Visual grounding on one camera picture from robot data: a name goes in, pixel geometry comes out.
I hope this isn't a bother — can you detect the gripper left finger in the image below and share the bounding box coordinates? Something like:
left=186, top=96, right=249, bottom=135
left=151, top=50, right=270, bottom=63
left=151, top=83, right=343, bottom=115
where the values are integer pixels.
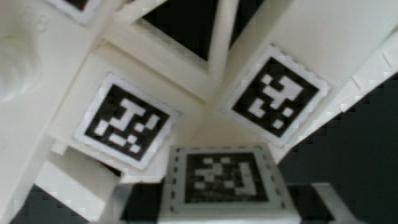
left=103, top=184, right=133, bottom=224

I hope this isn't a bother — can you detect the white chair back part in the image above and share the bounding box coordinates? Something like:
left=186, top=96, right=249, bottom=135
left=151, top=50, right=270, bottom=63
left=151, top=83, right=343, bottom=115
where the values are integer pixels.
left=0, top=0, right=398, bottom=224

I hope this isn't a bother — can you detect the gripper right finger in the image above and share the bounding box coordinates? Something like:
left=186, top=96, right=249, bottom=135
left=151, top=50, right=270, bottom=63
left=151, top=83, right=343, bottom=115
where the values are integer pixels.
left=311, top=183, right=364, bottom=224

